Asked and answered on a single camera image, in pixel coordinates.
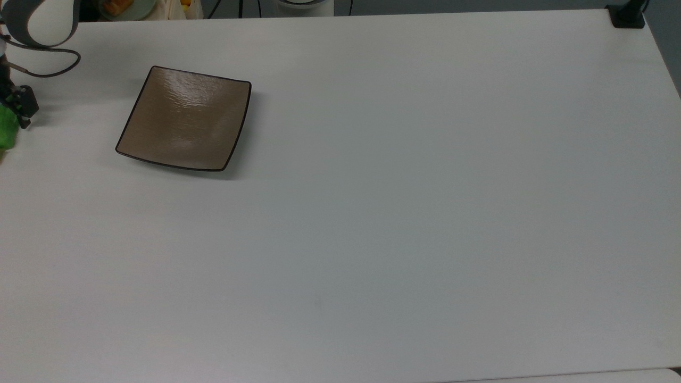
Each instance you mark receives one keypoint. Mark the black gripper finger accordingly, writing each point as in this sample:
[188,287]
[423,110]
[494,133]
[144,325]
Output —
[25,103]

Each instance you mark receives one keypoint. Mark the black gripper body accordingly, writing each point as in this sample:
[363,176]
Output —
[4,77]

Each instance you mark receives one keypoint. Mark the green chili pepper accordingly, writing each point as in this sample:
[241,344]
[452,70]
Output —
[6,133]

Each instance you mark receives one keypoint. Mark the square brown ceramic plate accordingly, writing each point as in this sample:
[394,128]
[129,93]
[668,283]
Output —
[186,119]

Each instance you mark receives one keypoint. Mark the pale green bowl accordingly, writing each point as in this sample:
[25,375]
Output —
[127,8]

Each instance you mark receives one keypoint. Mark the black table clamp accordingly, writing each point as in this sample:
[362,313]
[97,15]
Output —
[626,17]

